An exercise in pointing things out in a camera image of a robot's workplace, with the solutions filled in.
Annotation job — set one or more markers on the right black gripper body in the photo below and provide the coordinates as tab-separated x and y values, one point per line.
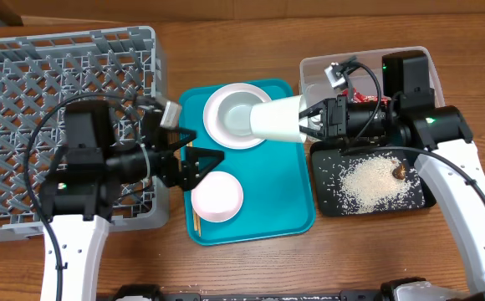
338	121

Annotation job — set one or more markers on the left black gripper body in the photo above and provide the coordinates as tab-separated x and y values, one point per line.
168	163

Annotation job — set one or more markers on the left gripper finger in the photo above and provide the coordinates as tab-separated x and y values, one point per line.
197	163
179	137

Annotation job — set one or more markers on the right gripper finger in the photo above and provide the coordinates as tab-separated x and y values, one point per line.
318	134
318	111

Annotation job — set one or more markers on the red snack wrapper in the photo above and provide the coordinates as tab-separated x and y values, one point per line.
361	98

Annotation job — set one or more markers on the white cup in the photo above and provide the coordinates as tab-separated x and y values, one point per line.
279	119

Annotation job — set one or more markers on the grey-green bowl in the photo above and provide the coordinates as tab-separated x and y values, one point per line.
234	112

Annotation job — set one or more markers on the white rice pile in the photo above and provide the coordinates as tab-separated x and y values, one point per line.
376	186

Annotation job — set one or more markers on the brown food scrap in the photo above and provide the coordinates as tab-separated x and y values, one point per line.
400	172

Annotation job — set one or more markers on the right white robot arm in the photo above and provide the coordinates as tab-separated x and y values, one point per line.
383	142

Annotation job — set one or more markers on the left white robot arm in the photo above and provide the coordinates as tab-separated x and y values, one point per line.
75	201

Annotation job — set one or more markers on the black waste tray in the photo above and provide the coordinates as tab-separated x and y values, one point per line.
428	196

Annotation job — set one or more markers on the grey dishwasher rack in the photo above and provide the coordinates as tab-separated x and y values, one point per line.
38	72

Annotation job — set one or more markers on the clear plastic bin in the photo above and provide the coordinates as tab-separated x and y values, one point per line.
315	86

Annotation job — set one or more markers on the small pink-white plate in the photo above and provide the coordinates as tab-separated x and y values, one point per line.
218	197

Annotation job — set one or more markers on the large white plate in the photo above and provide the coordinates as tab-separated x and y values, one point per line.
214	126

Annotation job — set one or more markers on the left wooden chopstick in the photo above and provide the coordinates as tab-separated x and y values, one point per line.
195	221

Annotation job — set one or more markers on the wooden chopstick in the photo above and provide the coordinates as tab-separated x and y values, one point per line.
200	228
195	221

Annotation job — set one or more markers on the right wooden chopstick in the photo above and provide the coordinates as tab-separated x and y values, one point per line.
200	228

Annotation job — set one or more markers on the teal plastic tray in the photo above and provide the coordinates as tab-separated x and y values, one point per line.
277	191

